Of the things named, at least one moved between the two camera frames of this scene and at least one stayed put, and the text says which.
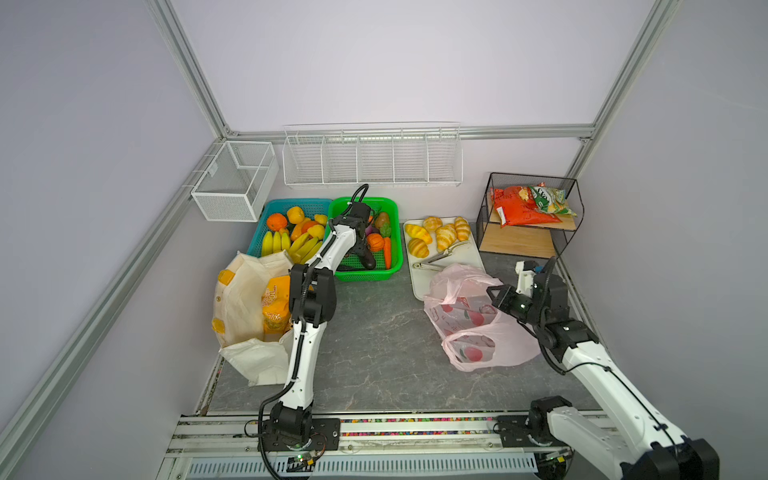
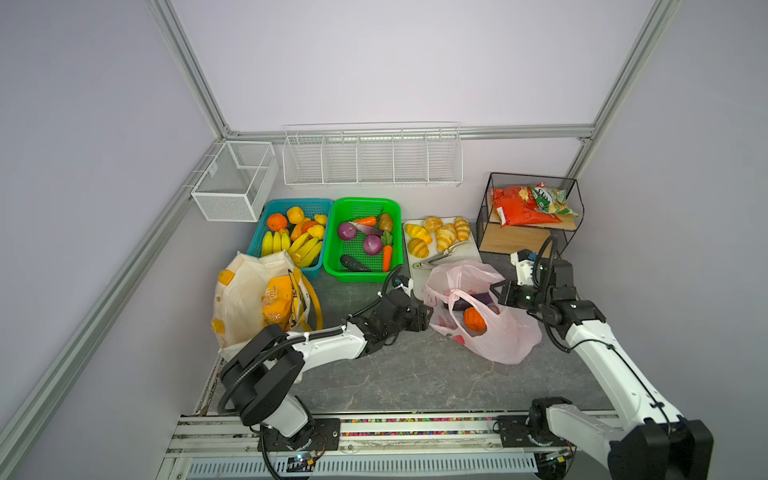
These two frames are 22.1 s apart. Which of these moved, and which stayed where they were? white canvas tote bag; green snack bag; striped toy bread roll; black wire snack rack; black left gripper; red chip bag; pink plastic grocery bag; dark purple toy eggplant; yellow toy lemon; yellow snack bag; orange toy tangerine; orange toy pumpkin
Moved: orange toy pumpkin; dark purple toy eggplant; pink plastic grocery bag; black left gripper
Stayed: orange toy tangerine; black wire snack rack; yellow toy lemon; white canvas tote bag; red chip bag; yellow snack bag; striped toy bread roll; green snack bag
